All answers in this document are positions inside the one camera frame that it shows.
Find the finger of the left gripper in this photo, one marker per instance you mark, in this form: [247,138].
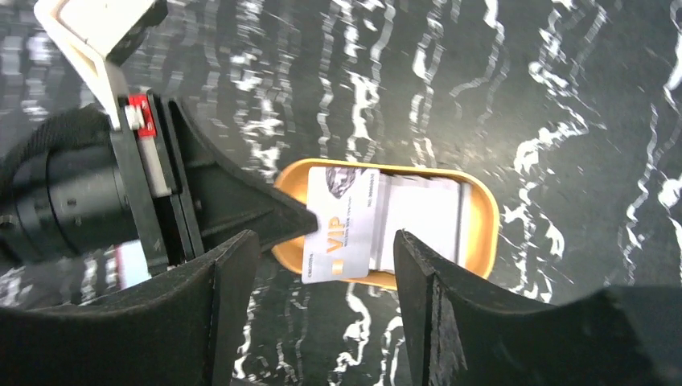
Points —
[206,198]

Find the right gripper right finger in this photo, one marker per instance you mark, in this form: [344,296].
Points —
[461,329]

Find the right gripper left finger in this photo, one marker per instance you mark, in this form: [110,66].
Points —
[182,327]

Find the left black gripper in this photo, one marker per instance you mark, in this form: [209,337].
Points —
[63,195]

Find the tan oval card tray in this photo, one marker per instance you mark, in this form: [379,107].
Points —
[483,218]

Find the cards in tray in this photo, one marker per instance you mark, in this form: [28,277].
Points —
[435,209]

